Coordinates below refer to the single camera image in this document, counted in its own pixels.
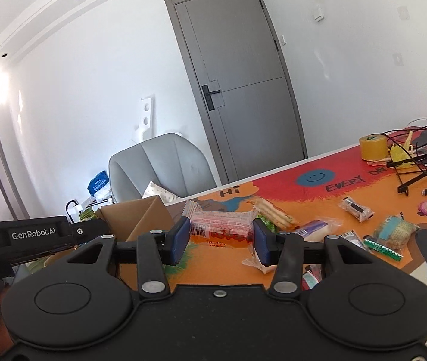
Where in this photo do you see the brown cardboard box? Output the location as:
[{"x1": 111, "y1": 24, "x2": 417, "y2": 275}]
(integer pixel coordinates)
[{"x1": 44, "y1": 195, "x2": 178, "y2": 292}]

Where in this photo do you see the grey upholstered chair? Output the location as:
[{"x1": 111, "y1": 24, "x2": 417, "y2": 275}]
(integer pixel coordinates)
[{"x1": 108, "y1": 133, "x2": 218, "y2": 205}]

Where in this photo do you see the clear silver snack packet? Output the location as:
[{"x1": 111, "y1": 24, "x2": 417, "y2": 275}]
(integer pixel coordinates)
[{"x1": 339, "y1": 230, "x2": 366, "y2": 252}]

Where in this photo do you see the black door handle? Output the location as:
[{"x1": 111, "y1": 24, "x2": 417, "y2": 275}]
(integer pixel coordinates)
[{"x1": 201, "y1": 85, "x2": 222, "y2": 111}]

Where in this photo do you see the orange-edged bread snack packet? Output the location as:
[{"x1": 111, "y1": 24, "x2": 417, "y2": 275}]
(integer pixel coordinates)
[{"x1": 247, "y1": 196, "x2": 298, "y2": 231}]

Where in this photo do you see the white and purple snack packet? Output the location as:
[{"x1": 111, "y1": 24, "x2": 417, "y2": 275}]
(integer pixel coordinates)
[{"x1": 294, "y1": 217, "x2": 344, "y2": 242}]

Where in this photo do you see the beige and green snack packet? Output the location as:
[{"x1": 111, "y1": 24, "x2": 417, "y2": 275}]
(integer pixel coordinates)
[{"x1": 372, "y1": 214, "x2": 420, "y2": 251}]

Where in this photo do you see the black folding stand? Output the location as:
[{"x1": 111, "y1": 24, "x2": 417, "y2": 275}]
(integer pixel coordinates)
[{"x1": 387, "y1": 150, "x2": 427, "y2": 196}]

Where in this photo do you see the green and black snack packet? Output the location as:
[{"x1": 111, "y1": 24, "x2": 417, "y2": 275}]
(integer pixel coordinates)
[{"x1": 363, "y1": 235, "x2": 404, "y2": 262}]

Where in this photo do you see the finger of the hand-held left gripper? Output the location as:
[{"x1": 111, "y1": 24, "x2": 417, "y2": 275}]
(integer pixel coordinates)
[{"x1": 71, "y1": 220, "x2": 108, "y2": 249}]

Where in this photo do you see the blue and white bag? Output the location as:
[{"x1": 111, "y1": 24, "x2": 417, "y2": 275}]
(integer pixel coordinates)
[{"x1": 87, "y1": 170, "x2": 113, "y2": 200}]

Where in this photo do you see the small white snack packet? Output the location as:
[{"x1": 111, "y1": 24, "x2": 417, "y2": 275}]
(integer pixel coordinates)
[{"x1": 241, "y1": 254, "x2": 278, "y2": 275}]

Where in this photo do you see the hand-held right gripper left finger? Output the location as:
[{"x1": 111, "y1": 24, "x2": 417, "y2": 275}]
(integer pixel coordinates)
[{"x1": 65, "y1": 217, "x2": 192, "y2": 299}]

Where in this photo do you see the white foam piece with holes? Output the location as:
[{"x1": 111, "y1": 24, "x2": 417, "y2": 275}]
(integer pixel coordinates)
[{"x1": 134, "y1": 96, "x2": 157, "y2": 143}]

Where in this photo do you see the colourful printed table mat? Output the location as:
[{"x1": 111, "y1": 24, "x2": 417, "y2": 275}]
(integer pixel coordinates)
[{"x1": 119, "y1": 126, "x2": 427, "y2": 290}]

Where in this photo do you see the crumpled yellow toy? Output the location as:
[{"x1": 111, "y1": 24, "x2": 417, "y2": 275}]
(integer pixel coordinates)
[{"x1": 388, "y1": 131, "x2": 413, "y2": 164}]

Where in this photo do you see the yellow-brown tape roll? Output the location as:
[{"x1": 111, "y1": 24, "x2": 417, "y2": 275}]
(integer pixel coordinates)
[{"x1": 359, "y1": 134, "x2": 388, "y2": 162}]

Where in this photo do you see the white dotted pillow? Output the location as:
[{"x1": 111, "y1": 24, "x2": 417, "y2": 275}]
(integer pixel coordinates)
[{"x1": 142, "y1": 181, "x2": 180, "y2": 204}]

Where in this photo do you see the clear dark wafer packet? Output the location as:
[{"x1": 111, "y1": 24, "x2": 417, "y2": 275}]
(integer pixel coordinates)
[{"x1": 338, "y1": 196, "x2": 375, "y2": 222}]

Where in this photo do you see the pink and red snack packet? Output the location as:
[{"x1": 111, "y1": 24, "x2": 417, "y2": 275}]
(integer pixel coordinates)
[{"x1": 182, "y1": 200, "x2": 258, "y2": 251}]

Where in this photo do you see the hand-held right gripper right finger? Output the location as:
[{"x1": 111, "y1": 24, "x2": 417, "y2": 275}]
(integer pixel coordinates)
[{"x1": 252, "y1": 218, "x2": 384, "y2": 302}]

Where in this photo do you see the black metal rack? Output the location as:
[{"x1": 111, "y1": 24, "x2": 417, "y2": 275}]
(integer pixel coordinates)
[{"x1": 66, "y1": 199, "x2": 84, "y2": 223}]

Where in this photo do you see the small red snack packet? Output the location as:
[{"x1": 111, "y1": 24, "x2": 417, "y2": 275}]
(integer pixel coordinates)
[{"x1": 301, "y1": 264, "x2": 324, "y2": 291}]

